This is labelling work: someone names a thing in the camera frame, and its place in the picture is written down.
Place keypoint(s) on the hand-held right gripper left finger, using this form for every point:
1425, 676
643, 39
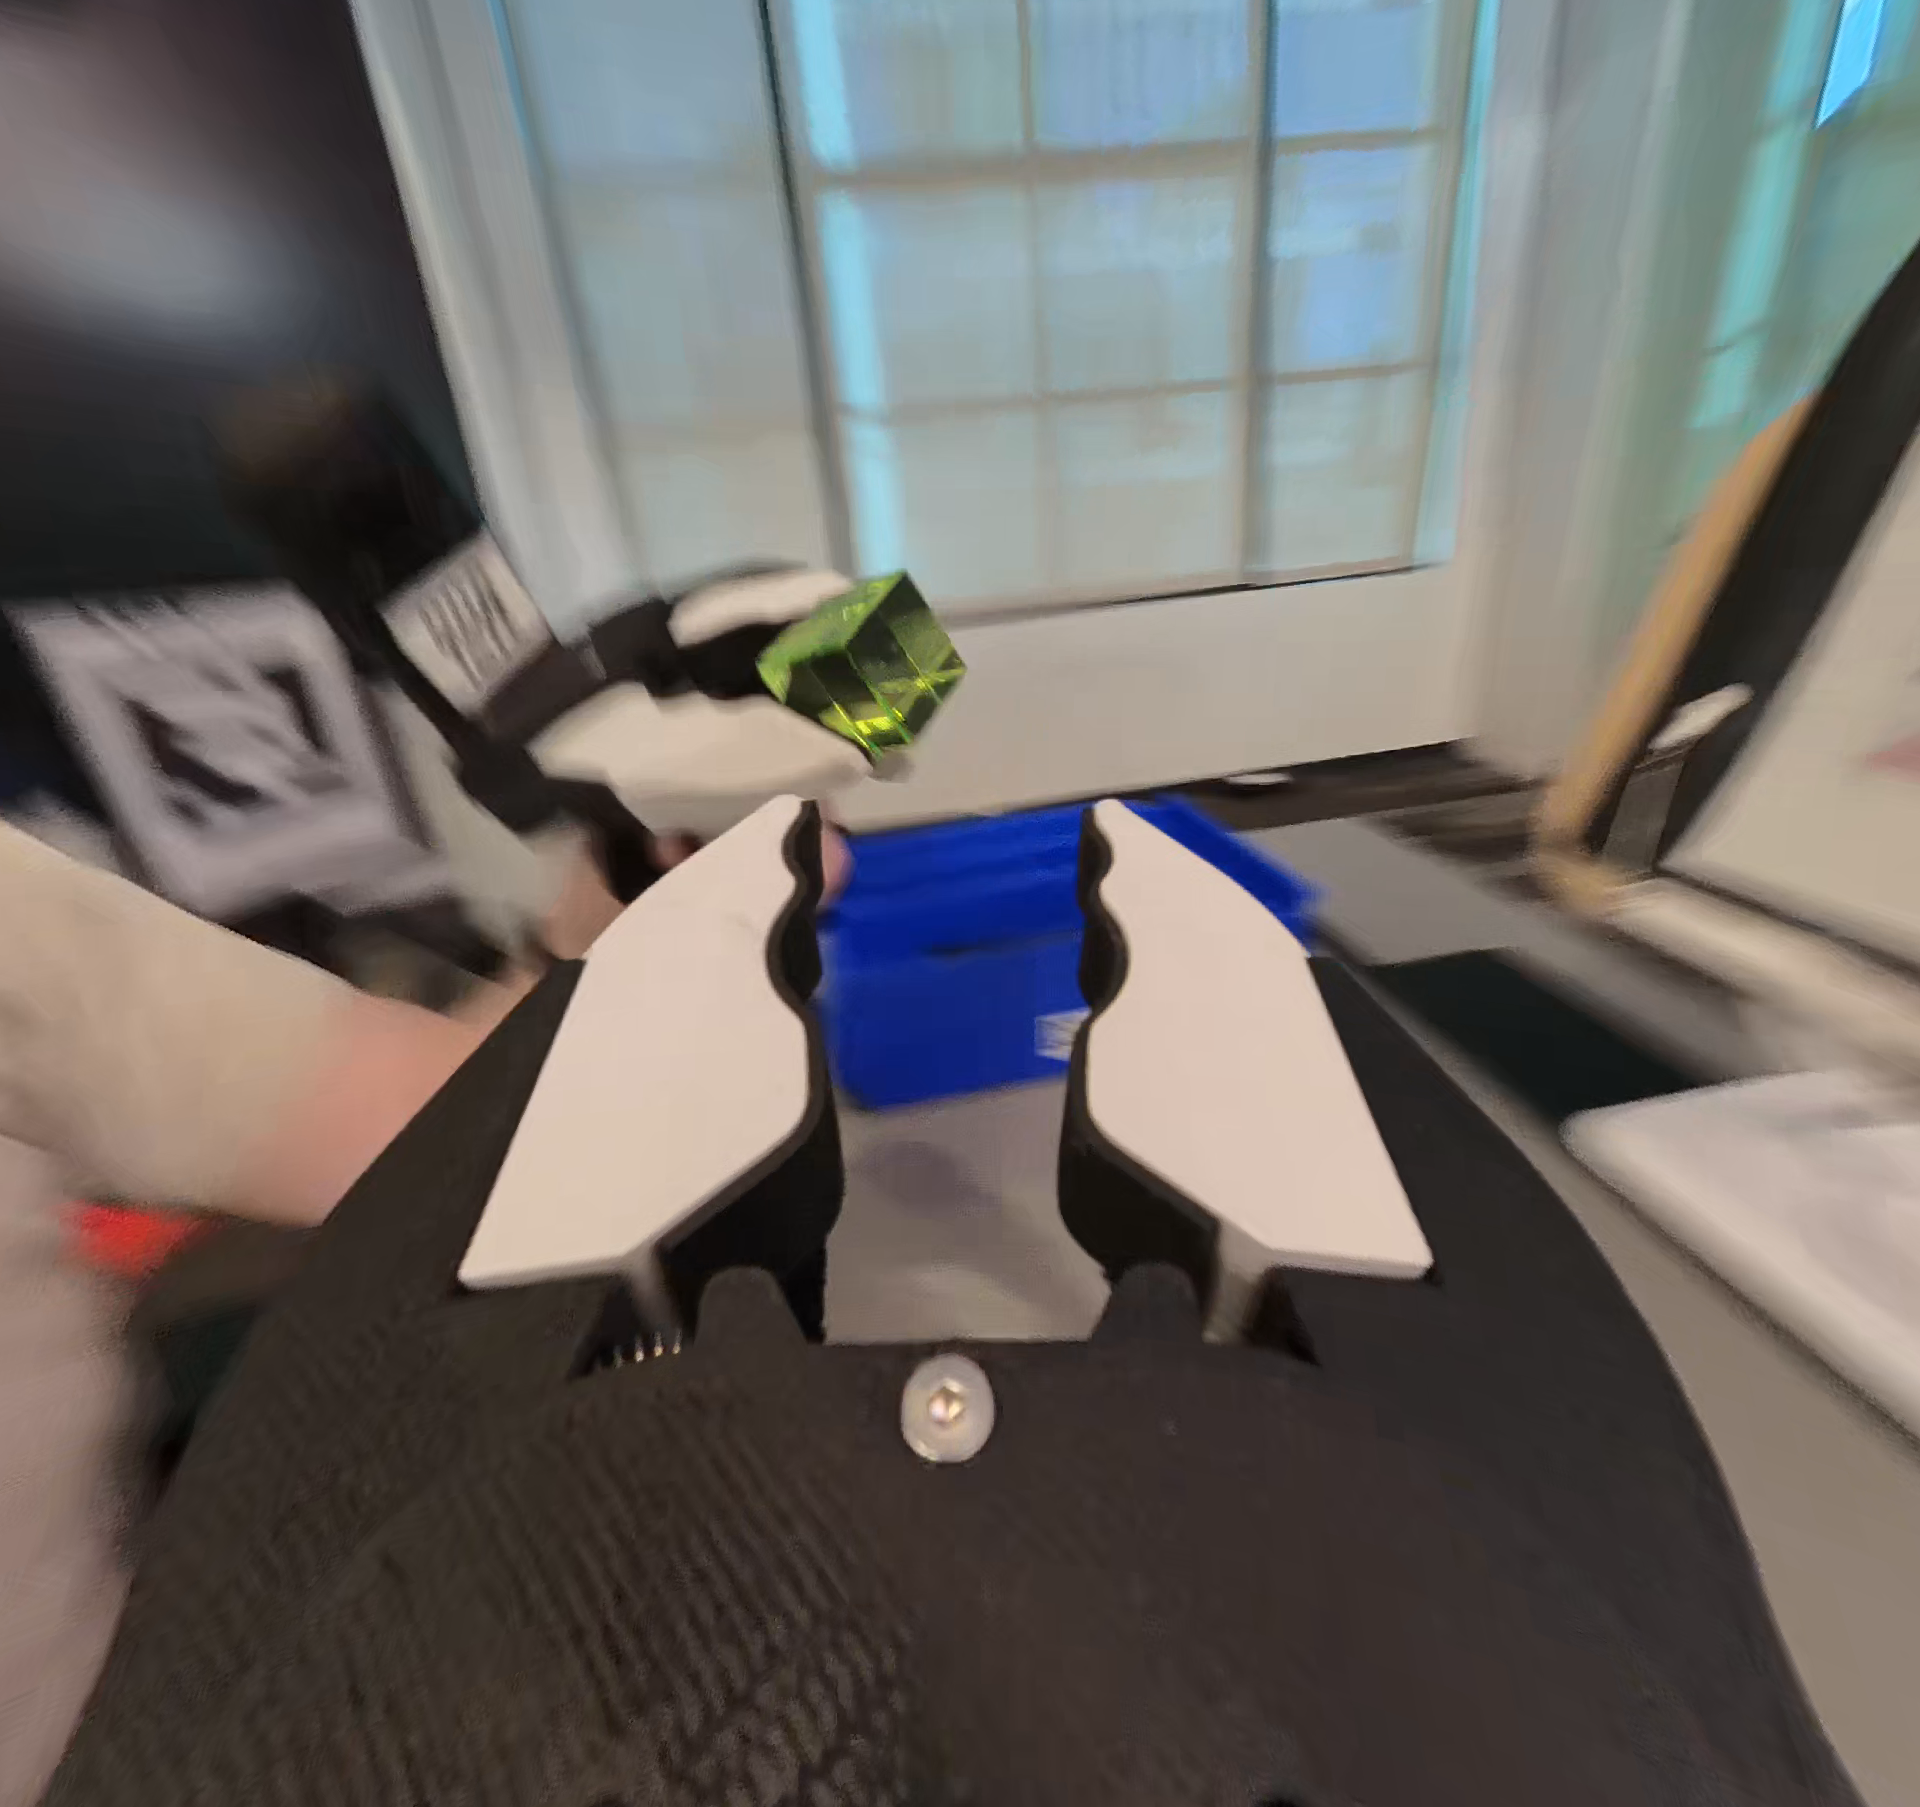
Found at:
661, 1058

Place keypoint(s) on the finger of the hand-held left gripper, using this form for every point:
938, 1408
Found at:
759, 605
704, 758

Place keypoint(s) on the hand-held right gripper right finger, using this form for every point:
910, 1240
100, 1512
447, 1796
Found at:
1244, 1088

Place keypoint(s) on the green transparent cube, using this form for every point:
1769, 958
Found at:
863, 668

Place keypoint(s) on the person's left forearm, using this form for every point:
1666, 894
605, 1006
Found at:
195, 1028

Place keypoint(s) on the white desk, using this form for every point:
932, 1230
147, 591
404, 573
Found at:
1771, 1192

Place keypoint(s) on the black and white tag board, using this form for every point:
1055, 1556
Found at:
211, 742

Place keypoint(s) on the blue plastic bin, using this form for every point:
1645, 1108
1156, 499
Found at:
961, 968

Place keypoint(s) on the white framed window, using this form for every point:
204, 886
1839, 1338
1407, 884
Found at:
1051, 247

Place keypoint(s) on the red object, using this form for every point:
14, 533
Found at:
128, 1238

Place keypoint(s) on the dark screen panel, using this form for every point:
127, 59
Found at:
180, 263

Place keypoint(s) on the wooden board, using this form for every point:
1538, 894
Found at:
1665, 652

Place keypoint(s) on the black leaning panel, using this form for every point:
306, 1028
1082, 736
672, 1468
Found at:
1814, 533

